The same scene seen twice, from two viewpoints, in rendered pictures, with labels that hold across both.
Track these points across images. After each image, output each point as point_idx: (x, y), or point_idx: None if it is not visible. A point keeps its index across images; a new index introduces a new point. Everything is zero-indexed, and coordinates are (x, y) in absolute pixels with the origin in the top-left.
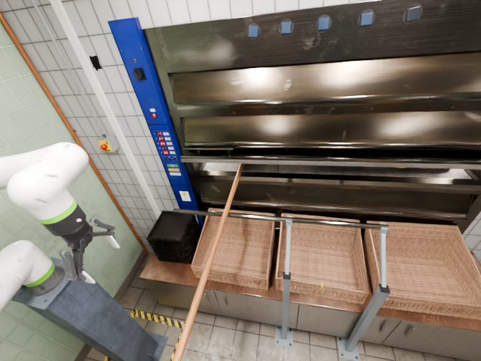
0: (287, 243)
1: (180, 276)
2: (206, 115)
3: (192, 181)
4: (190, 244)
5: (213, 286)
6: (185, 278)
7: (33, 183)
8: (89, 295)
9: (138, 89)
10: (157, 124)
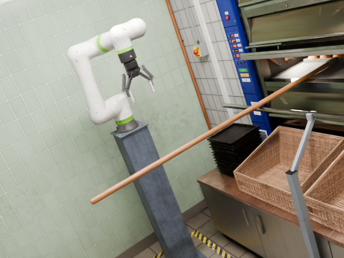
0: (302, 140)
1: (227, 187)
2: (265, 12)
3: (261, 90)
4: (246, 157)
5: (250, 200)
6: (231, 189)
7: (115, 29)
8: (147, 151)
9: None
10: (230, 26)
